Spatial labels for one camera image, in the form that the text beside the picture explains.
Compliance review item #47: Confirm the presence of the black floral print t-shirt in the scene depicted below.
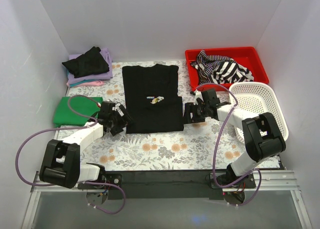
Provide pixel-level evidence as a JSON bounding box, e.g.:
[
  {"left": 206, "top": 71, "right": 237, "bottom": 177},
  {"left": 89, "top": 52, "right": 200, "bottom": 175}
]
[{"left": 122, "top": 64, "right": 184, "bottom": 134}]

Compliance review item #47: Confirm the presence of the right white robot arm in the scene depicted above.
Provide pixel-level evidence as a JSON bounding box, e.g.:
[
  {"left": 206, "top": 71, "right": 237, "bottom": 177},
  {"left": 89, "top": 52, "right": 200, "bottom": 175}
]
[{"left": 183, "top": 88, "right": 286, "bottom": 188}]

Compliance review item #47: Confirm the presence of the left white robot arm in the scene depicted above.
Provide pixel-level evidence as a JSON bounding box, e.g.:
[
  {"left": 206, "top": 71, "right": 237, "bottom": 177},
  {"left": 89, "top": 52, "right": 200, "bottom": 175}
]
[{"left": 39, "top": 101, "right": 133, "bottom": 189}]

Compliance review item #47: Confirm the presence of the floral patterned table mat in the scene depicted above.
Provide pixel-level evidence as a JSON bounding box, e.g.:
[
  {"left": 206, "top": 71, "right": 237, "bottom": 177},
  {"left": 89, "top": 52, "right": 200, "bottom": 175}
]
[{"left": 66, "top": 60, "right": 245, "bottom": 171}]

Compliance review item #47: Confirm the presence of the folded pink shirt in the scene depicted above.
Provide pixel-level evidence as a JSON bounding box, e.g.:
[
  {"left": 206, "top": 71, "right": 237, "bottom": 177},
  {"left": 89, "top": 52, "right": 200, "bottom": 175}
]
[{"left": 66, "top": 80, "right": 105, "bottom": 88}]

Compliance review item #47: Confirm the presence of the black white striped shirt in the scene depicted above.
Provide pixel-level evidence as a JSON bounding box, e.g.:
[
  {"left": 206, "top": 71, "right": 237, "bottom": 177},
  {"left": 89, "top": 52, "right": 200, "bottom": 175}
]
[{"left": 190, "top": 50, "right": 255, "bottom": 85}]

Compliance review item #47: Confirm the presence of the folded lavender shirt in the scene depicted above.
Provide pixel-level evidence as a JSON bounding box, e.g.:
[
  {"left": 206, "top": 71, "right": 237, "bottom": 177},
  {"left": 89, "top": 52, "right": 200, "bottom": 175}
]
[{"left": 62, "top": 46, "right": 113, "bottom": 87}]

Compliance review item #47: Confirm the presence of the folded green shirt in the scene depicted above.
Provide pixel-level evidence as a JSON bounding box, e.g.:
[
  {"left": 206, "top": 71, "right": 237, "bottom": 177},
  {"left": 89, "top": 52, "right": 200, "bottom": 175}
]
[{"left": 53, "top": 96, "right": 103, "bottom": 127}]

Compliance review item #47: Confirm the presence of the white perforated plastic basket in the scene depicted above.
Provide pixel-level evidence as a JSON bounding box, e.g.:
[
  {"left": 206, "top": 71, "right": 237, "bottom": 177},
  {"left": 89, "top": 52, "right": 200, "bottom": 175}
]
[{"left": 229, "top": 82, "right": 289, "bottom": 141}]

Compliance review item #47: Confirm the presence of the folded teal shirt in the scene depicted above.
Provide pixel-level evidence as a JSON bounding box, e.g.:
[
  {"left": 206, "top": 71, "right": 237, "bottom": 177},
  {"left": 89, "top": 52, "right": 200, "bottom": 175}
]
[{"left": 67, "top": 72, "right": 86, "bottom": 86}]

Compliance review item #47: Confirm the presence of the folded black shirt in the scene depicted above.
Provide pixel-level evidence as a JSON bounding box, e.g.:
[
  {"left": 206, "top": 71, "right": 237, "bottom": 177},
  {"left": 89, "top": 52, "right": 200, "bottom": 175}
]
[{"left": 62, "top": 46, "right": 110, "bottom": 78}]

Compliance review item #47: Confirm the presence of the red plastic tray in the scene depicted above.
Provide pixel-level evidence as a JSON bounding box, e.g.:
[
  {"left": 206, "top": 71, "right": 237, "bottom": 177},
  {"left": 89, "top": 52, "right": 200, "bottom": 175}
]
[{"left": 185, "top": 46, "right": 269, "bottom": 91}]

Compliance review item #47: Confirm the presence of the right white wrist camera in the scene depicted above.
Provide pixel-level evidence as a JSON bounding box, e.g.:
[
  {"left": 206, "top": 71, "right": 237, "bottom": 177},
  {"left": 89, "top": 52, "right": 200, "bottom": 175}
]
[{"left": 193, "top": 90, "right": 204, "bottom": 105}]

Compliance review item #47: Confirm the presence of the aluminium frame rail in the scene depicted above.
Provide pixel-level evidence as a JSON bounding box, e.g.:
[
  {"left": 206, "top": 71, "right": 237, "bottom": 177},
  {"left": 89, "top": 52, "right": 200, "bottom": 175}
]
[{"left": 31, "top": 170, "right": 301, "bottom": 193}]

